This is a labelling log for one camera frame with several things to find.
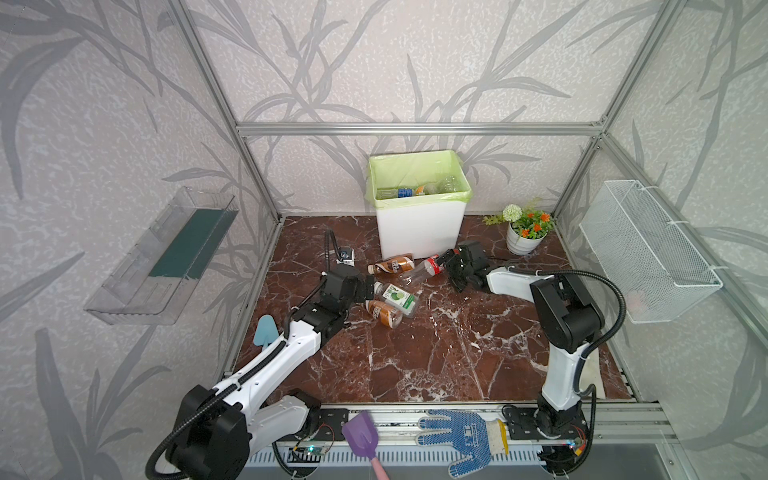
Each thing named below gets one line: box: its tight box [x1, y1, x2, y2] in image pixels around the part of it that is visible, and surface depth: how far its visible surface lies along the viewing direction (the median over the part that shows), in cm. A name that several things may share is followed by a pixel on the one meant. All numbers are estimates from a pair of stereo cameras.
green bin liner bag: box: [366, 150, 473, 209], surface depth 100 cm
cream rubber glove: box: [579, 347, 606, 399], surface depth 83 cm
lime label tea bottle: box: [374, 281, 419, 318], surface depth 95 cm
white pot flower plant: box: [482, 204, 553, 255], surface depth 103 cm
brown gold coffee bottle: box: [367, 255, 415, 275], surface depth 102 cm
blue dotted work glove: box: [416, 409, 509, 478], surface depth 73 cm
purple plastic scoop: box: [342, 410, 389, 480], surface depth 73 cm
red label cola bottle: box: [399, 254, 444, 286], surface depth 101 cm
